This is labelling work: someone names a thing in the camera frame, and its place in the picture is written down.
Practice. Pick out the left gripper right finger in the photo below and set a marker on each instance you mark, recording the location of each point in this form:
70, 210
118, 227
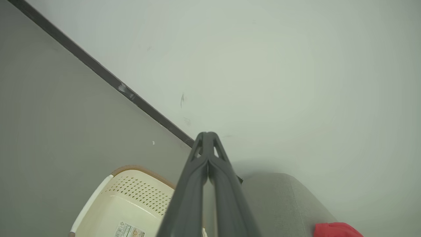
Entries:
227, 194

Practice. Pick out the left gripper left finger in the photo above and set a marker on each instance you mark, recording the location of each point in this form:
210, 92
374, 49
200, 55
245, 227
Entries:
189, 194

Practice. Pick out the red basketball jersey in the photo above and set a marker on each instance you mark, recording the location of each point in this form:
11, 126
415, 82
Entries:
335, 230

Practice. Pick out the white perforated plastic laundry basket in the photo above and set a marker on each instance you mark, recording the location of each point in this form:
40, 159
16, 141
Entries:
131, 204

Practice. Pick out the white printed basket label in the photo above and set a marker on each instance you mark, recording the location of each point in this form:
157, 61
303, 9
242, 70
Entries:
129, 230

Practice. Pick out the grey fabric sofa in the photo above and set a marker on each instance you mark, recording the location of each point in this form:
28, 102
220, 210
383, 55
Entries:
283, 207

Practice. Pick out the black baseboard strip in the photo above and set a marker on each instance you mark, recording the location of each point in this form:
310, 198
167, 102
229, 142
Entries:
98, 67

